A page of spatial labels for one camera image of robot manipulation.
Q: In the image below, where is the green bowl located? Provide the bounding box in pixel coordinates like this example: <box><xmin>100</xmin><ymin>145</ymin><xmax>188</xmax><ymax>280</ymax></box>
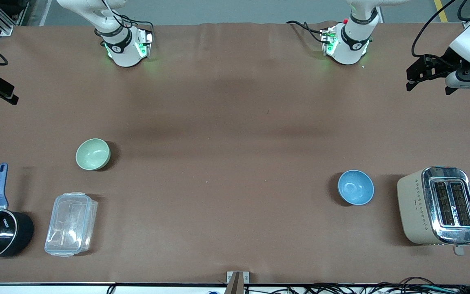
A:
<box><xmin>75</xmin><ymin>138</ymin><xmax>111</xmax><ymax>171</ymax></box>

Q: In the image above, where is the blue bowl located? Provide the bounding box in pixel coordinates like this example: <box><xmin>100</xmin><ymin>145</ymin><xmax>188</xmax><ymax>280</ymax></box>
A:
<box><xmin>337</xmin><ymin>170</ymin><xmax>375</xmax><ymax>206</ymax></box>

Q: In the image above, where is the lit arm base connector panel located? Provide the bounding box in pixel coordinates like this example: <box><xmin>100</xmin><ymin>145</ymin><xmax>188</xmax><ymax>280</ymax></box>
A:
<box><xmin>136</xmin><ymin>28</ymin><xmax>154</xmax><ymax>59</ymax></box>
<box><xmin>320</xmin><ymin>26</ymin><xmax>338</xmax><ymax>56</ymax></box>

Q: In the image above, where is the beige chrome toaster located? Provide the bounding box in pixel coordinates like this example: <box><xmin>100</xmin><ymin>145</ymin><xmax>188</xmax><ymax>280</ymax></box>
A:
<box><xmin>397</xmin><ymin>166</ymin><xmax>470</xmax><ymax>256</ymax></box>

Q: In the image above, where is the clear plastic food container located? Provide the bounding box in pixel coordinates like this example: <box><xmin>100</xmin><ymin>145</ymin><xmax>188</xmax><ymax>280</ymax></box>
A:
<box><xmin>44</xmin><ymin>192</ymin><xmax>98</xmax><ymax>258</ymax></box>

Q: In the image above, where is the brown table cover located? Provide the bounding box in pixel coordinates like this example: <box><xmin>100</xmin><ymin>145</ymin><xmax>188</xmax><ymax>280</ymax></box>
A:
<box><xmin>0</xmin><ymin>22</ymin><xmax>470</xmax><ymax>285</ymax></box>

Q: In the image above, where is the black left arm wrist cable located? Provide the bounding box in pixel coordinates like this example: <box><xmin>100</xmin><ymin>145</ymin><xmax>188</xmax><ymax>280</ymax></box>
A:
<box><xmin>411</xmin><ymin>0</ymin><xmax>470</xmax><ymax>58</ymax></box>

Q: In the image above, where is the black arm base cable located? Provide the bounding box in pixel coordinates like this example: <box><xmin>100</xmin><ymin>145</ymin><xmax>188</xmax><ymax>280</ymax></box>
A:
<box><xmin>286</xmin><ymin>20</ymin><xmax>326</xmax><ymax>43</ymax></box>
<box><xmin>94</xmin><ymin>14</ymin><xmax>155</xmax><ymax>36</ymax></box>

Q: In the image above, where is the black saucepan with blue handle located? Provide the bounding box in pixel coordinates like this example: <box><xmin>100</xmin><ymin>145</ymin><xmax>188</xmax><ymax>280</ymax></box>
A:
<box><xmin>0</xmin><ymin>163</ymin><xmax>35</xmax><ymax>261</ymax></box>

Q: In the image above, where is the black floor cable bundle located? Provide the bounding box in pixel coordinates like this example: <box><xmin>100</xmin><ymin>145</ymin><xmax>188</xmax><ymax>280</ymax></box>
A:
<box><xmin>276</xmin><ymin>277</ymin><xmax>470</xmax><ymax>294</ymax></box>

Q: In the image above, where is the metal table edge bracket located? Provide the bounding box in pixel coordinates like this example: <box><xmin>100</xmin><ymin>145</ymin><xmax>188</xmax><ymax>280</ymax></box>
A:
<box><xmin>226</xmin><ymin>270</ymin><xmax>250</xmax><ymax>294</ymax></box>

